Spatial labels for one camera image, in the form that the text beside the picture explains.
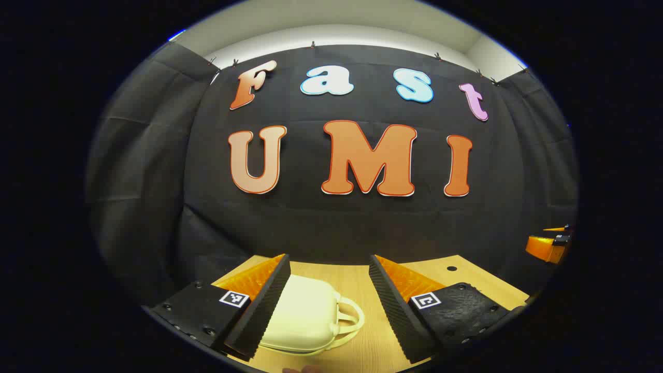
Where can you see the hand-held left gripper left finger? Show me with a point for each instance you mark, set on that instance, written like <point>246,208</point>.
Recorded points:
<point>264,311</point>

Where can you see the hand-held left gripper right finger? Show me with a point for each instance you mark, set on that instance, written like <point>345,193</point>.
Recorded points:
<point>396,316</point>

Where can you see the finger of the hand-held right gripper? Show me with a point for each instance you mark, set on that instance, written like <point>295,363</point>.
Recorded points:
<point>541,248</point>
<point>555,228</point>

